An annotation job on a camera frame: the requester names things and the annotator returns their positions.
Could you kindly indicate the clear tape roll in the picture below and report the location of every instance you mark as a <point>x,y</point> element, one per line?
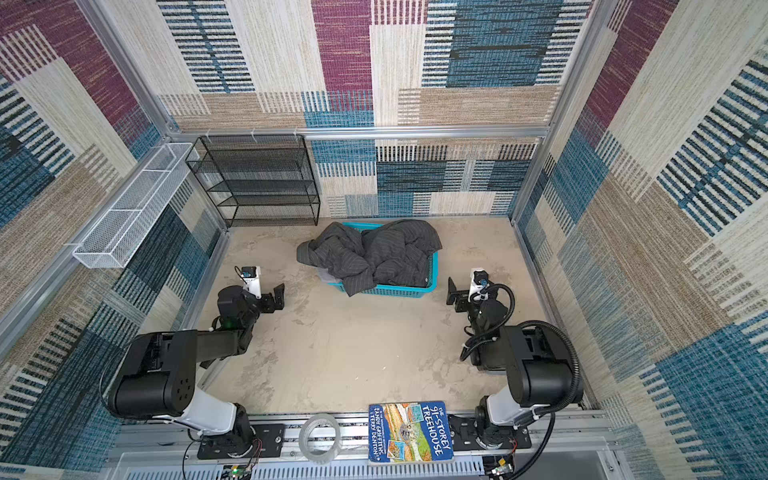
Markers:
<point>320,439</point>

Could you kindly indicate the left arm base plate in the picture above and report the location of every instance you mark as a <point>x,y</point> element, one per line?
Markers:
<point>263,441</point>

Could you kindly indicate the black wire shelf rack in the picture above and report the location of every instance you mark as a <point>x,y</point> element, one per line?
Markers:
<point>257,180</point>

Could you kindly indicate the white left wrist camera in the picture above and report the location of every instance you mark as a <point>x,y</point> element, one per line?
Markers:
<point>251,276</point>

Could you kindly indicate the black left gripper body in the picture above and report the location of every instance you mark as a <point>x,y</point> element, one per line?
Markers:
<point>265,300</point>

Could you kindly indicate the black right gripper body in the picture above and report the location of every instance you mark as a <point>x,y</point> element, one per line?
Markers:
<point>462,297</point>

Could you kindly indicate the white wire mesh tray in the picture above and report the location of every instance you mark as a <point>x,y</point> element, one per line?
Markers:
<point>114,239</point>

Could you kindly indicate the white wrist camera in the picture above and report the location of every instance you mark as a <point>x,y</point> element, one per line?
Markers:
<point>478,285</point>
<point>251,276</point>

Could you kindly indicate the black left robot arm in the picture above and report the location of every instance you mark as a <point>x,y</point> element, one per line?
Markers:
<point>156,379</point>

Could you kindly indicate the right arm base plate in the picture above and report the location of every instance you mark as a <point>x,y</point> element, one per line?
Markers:
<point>469,434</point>

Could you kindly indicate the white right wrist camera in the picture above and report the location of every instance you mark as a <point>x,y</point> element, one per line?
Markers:
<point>478,285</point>

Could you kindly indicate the teal plastic laundry basket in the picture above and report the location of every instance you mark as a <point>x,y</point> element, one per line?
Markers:
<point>390,290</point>

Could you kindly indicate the dark grey pinstripe shirt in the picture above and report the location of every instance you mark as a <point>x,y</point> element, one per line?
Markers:
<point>396,254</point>

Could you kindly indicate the treehouse paperback book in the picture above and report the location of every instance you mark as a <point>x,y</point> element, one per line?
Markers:
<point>409,433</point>

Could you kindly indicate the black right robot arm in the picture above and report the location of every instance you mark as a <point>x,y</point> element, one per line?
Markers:
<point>541,366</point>

